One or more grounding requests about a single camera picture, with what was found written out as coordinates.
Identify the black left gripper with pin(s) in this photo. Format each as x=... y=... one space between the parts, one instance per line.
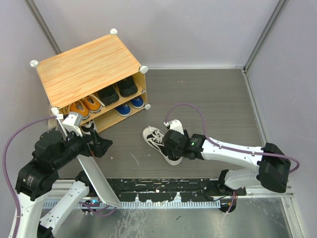
x=98 y=147

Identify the blue sneaker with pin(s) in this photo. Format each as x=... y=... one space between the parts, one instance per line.
x=137 y=102
x=123 y=110

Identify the orange sneaker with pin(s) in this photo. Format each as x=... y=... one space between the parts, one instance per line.
x=93 y=103
x=81 y=108

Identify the white cabinet door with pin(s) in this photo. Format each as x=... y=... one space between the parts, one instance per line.
x=98 y=181

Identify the wooden shoe cabinet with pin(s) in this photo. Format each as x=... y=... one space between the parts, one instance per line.
x=88 y=68

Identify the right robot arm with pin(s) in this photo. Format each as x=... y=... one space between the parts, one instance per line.
x=265 y=166

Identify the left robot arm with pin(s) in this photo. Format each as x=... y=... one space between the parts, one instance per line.
x=36 y=178

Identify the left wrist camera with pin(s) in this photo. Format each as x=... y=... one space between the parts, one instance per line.
x=72 y=123

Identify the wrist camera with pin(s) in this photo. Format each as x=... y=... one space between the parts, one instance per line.
x=72 y=123
x=175 y=125

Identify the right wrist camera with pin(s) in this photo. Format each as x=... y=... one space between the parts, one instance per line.
x=175 y=125

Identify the grey slotted cable duct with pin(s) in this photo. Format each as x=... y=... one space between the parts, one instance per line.
x=175 y=204

